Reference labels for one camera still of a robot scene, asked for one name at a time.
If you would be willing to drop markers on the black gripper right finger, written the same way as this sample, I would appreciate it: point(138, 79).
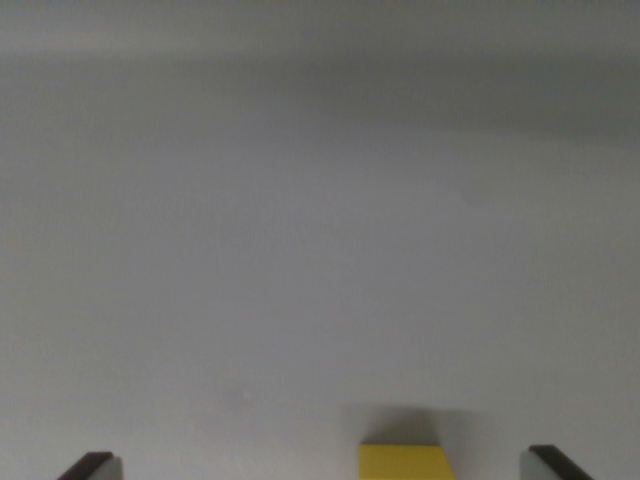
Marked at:
point(542, 467)

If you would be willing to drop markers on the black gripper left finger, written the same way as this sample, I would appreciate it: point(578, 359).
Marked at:
point(102, 470)

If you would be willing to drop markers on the yellow cube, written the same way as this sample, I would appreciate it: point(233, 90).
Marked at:
point(402, 464)

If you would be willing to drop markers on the grey plastic tray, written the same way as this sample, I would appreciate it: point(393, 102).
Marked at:
point(250, 225)

